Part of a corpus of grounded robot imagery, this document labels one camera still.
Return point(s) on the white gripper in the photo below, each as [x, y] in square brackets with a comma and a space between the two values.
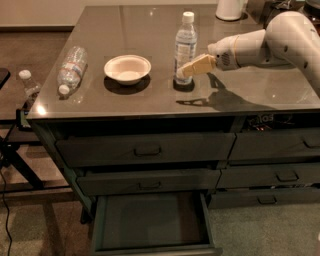
[224, 52]

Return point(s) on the small clear bottle white cap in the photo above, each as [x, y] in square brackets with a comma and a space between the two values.
[31, 87]

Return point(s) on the top left grey drawer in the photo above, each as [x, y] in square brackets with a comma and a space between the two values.
[145, 149]

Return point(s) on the snack bag in drawer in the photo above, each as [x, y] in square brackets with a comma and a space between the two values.
[265, 122]

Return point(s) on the middle right grey drawer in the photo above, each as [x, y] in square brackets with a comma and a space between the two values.
[269, 175]

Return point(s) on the blue label plastic water bottle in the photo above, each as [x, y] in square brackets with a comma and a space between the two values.
[185, 46]

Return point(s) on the glass jar of snacks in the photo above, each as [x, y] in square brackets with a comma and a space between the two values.
[312, 7]

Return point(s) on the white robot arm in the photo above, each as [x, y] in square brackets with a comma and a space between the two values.
[290, 39]

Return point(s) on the middle left grey drawer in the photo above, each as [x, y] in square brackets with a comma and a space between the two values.
[98, 184]

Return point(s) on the bottom right grey drawer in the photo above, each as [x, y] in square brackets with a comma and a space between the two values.
[251, 198]

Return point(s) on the white paper bowl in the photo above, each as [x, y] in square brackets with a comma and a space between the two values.
[127, 69]

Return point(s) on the open bottom left drawer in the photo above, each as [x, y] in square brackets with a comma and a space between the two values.
[164, 224]

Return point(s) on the black side table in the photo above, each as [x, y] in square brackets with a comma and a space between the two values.
[19, 134]

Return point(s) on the grey drawer cabinet frame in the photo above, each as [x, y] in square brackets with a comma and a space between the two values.
[52, 130]

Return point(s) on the white cylindrical container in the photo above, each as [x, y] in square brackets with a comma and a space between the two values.
[229, 10]

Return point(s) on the clear crushed plastic bottle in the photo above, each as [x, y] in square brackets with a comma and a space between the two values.
[72, 70]

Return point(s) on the grey drawer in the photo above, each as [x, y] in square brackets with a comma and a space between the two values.
[145, 149]
[251, 198]
[98, 184]
[276, 144]
[269, 175]

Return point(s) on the top right grey drawer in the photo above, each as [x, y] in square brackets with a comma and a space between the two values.
[276, 144]

